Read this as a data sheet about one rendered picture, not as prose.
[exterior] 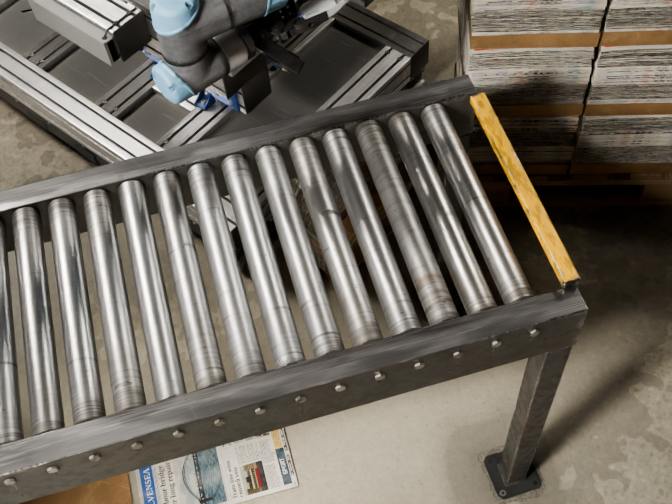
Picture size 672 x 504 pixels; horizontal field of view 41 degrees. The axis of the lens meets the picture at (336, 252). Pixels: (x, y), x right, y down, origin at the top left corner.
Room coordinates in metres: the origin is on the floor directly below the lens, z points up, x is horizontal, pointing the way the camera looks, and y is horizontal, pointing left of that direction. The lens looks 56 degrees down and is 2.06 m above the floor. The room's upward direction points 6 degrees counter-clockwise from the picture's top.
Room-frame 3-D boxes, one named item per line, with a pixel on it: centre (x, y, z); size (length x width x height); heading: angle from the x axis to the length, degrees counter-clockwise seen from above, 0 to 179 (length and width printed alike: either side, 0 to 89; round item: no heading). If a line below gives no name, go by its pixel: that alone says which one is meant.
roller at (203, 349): (0.83, 0.26, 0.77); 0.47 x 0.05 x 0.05; 11
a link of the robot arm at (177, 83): (1.09, 0.21, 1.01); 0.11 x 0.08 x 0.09; 126
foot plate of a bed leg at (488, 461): (0.69, -0.36, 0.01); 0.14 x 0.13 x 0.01; 11
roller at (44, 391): (0.78, 0.51, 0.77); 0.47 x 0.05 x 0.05; 11
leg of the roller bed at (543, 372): (0.69, -0.36, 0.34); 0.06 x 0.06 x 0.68; 11
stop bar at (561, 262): (0.93, -0.34, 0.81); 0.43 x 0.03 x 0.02; 11
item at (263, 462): (0.82, 0.35, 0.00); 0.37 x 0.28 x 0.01; 101
